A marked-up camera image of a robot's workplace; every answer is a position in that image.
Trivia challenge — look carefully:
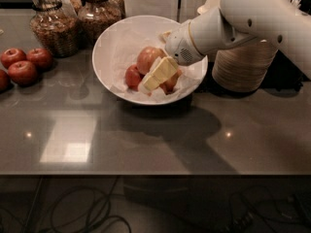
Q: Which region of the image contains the stack of paper bowls front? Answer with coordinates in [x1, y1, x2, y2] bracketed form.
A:
[212, 40, 278, 93]

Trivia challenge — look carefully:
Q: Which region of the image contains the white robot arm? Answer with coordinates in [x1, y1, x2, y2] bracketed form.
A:
[138, 0, 311, 94]

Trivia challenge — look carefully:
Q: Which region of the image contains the black cable on floor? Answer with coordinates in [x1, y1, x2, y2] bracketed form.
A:
[0, 176, 132, 233]

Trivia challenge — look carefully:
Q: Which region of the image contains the glass jar of cereal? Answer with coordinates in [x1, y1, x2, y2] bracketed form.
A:
[78, 0, 121, 44]
[29, 0, 79, 57]

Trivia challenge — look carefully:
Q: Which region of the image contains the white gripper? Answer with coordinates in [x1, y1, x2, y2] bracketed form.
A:
[138, 20, 204, 94]

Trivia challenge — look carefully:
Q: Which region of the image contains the white napkin dispenser box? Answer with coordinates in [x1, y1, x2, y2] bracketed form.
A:
[124, 0, 178, 20]

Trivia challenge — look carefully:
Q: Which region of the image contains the red apple on table back-right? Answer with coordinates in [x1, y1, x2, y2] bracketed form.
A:
[26, 48, 53, 71]

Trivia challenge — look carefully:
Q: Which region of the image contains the large top apple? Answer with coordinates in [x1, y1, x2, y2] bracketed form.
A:
[137, 47, 165, 75]

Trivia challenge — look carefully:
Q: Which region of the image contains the glass jar of cereal right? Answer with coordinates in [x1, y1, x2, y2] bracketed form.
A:
[78, 0, 121, 44]

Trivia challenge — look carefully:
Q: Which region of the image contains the red apple at left edge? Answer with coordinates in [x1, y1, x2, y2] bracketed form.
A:
[0, 70, 11, 91]

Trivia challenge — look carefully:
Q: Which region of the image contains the glass jar of cereal left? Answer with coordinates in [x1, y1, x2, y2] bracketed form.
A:
[29, 0, 79, 57]

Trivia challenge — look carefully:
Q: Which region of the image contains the stack of paper bowls back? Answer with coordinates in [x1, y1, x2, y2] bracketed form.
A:
[197, 0, 221, 15]

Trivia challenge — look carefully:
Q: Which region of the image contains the white bowl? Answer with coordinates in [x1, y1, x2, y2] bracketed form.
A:
[92, 16, 208, 105]

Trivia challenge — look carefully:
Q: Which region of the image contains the yellow apple in bowl right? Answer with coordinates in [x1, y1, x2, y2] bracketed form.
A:
[159, 70, 182, 94]

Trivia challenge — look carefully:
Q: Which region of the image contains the white paper liner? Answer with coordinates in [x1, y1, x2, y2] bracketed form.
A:
[109, 34, 207, 105]

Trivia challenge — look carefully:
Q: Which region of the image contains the red apple on table front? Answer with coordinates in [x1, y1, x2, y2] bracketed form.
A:
[8, 60, 38, 86]

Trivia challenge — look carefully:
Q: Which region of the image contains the red apple on table back-left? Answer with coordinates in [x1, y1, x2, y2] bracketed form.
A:
[0, 48, 26, 69]

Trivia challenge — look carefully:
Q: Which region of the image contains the red apple in bowl left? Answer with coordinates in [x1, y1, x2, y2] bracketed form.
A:
[125, 64, 143, 90]

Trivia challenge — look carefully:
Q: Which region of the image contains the glass jar back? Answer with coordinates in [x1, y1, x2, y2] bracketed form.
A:
[59, 0, 82, 17]

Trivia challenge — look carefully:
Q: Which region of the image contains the stack of paper bowls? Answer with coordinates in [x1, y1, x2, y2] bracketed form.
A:
[212, 40, 278, 93]
[197, 0, 221, 15]

